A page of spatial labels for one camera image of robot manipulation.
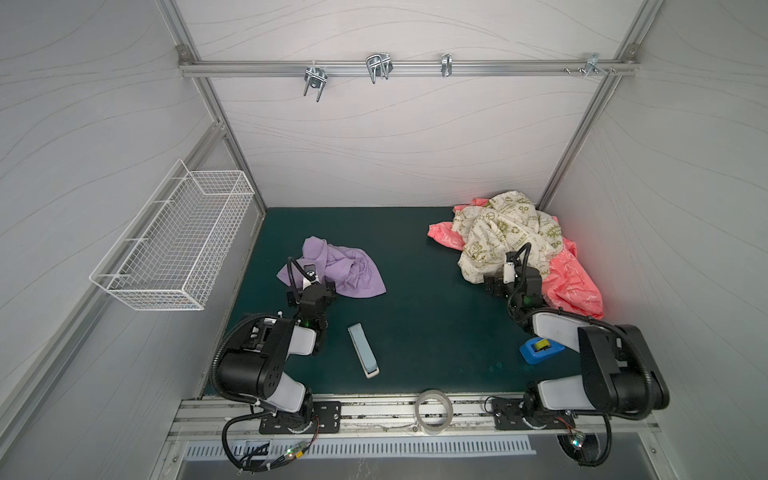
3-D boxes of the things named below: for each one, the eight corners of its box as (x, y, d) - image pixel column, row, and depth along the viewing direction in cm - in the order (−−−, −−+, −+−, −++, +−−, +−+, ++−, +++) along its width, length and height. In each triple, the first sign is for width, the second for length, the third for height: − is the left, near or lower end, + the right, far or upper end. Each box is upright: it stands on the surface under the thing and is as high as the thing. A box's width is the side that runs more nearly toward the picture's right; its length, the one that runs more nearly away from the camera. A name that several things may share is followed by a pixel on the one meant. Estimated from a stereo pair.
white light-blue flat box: (367, 380, 81) (366, 374, 77) (349, 333, 90) (346, 326, 86) (381, 373, 82) (380, 367, 78) (361, 327, 91) (360, 320, 87)
